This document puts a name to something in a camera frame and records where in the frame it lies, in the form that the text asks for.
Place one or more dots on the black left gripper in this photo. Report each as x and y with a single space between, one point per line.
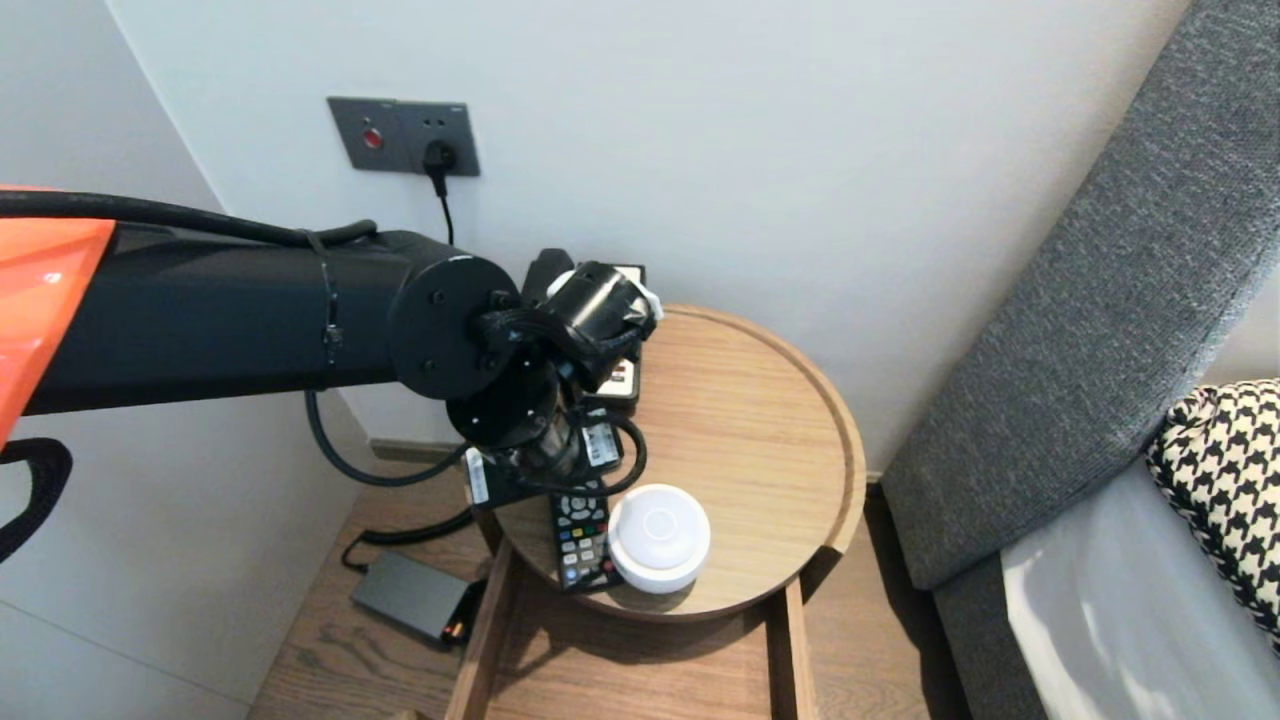
530 488

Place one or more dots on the black remote control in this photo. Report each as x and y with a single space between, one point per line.
585 545

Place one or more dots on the white round puck device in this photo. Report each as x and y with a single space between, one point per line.
660 540

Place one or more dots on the curved-front wooden table drawer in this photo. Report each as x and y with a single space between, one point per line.
650 670

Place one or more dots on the black and white telephone base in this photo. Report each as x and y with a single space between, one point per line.
628 395

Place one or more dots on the grey power adapter brick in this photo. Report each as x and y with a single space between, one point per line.
410 595

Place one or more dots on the round wooden side table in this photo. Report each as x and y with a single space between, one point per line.
740 450

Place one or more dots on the black telephone handset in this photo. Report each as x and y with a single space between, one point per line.
545 270

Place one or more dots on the grey fabric bed headboard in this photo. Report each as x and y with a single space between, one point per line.
1080 300

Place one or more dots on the white bed sheet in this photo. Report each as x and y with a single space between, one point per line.
1120 620

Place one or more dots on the black white houndstooth pillow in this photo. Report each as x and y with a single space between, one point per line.
1220 480

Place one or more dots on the brown wall baseboard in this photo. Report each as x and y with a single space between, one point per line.
400 452

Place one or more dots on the grey wall socket panel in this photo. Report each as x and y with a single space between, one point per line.
395 125

